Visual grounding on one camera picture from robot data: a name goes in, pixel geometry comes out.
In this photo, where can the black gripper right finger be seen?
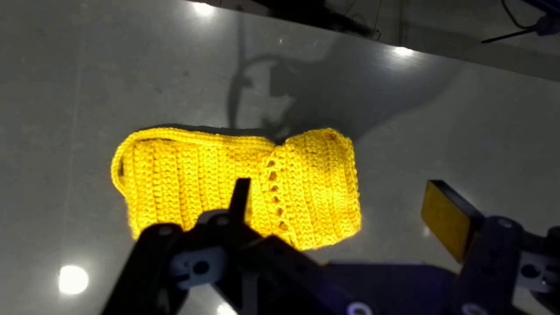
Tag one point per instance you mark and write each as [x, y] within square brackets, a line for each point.
[501, 269]

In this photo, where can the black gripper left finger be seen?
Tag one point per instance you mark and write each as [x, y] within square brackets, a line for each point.
[234, 274]

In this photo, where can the yellow knitted cloth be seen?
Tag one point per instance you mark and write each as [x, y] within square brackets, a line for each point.
[193, 176]

